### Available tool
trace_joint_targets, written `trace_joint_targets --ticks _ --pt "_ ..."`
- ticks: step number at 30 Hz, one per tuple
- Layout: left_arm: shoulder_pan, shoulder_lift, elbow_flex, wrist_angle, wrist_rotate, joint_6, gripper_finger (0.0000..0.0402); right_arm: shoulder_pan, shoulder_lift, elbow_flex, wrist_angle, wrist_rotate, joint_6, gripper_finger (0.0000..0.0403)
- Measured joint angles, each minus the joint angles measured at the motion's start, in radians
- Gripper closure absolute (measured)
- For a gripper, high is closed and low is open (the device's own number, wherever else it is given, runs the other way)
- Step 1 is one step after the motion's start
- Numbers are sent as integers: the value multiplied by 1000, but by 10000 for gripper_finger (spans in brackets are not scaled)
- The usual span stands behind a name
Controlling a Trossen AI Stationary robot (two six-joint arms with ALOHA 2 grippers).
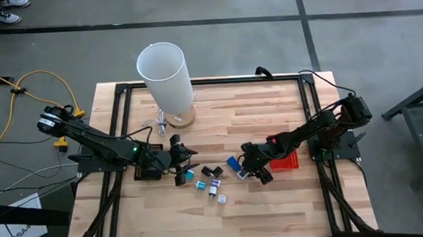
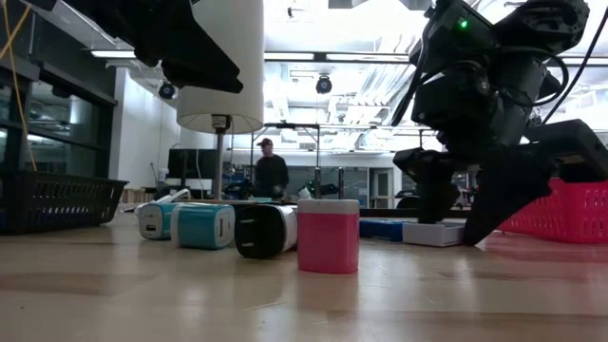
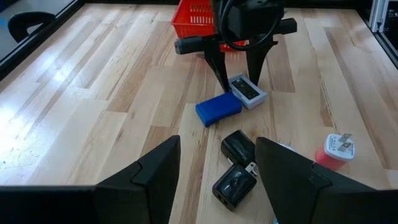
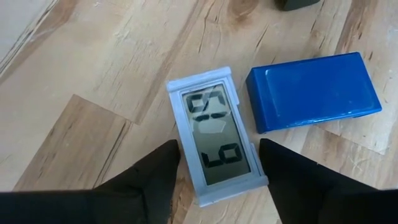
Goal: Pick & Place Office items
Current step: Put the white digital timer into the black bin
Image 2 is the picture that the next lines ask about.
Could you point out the white black-faced wall charger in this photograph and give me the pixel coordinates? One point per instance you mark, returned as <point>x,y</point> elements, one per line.
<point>266,233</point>

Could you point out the person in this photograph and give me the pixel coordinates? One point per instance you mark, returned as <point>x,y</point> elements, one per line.
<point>271,176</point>

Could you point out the red slotted plastic basket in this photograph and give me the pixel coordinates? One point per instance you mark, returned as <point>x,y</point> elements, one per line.
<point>579,214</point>

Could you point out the teal cube wall charger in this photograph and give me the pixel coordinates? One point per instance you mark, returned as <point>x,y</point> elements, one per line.
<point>152,223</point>

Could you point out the long ceiling light strip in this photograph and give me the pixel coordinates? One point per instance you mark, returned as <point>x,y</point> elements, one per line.
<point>294,56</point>

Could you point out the black background station frame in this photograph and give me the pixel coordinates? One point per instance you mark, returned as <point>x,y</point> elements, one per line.
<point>290,126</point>

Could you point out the round black ceiling fixture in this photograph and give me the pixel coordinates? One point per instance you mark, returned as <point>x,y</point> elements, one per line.
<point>324,84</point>
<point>166,90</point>

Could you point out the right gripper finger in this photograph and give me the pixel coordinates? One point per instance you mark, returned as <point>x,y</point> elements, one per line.
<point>434,195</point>
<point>503,199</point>

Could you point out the black aluminium table frame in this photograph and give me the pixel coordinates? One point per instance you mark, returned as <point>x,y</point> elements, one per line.
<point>375,213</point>

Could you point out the black slotted plastic basket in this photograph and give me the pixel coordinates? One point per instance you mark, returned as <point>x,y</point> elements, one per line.
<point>57,204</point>

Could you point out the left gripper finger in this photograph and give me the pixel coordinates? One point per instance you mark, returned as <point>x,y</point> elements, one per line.
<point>204,66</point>

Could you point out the white framed digital display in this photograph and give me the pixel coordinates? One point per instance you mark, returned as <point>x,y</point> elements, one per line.
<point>432,235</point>

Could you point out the black monitor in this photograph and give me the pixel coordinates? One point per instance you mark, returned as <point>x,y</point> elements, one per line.
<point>190,164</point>

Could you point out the round wooden lamp base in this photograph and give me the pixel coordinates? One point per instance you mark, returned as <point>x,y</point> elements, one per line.
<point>223,201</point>

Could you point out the metal lamp pole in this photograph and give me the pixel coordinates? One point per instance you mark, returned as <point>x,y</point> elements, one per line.
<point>219,166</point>

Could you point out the blue white wall charger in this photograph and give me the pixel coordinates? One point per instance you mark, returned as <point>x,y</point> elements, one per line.
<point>204,228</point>

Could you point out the pink white wall charger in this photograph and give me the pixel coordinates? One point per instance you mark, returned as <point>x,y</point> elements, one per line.
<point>328,242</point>

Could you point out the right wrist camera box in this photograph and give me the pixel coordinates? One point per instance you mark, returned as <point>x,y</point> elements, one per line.
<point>456,28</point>

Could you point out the white cylindrical lamp shade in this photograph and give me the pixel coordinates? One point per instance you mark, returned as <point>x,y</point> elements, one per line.
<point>223,109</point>

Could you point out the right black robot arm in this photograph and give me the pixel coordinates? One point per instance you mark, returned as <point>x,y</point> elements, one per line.
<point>546,24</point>

